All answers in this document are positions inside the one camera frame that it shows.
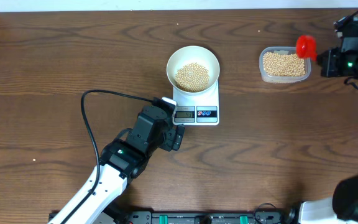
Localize red measuring scoop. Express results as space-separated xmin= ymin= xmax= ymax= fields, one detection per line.
xmin=295 ymin=35 xmax=318 ymax=60

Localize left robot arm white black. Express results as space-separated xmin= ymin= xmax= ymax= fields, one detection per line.
xmin=49 ymin=97 xmax=185 ymax=224

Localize white digital kitchen scale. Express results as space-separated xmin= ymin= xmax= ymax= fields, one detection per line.
xmin=173 ymin=81 xmax=220 ymax=126

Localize soybeans in bowl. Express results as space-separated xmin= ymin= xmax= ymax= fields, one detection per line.
xmin=175 ymin=63 xmax=209 ymax=93

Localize white bowl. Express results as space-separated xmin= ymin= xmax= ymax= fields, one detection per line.
xmin=166 ymin=45 xmax=221 ymax=95

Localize soybeans pile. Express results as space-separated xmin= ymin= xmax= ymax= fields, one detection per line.
xmin=262 ymin=52 xmax=306 ymax=77

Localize clear plastic container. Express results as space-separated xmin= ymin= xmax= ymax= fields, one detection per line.
xmin=259 ymin=47 xmax=311 ymax=84

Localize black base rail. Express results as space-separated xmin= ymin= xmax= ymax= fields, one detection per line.
xmin=48 ymin=210 xmax=358 ymax=224

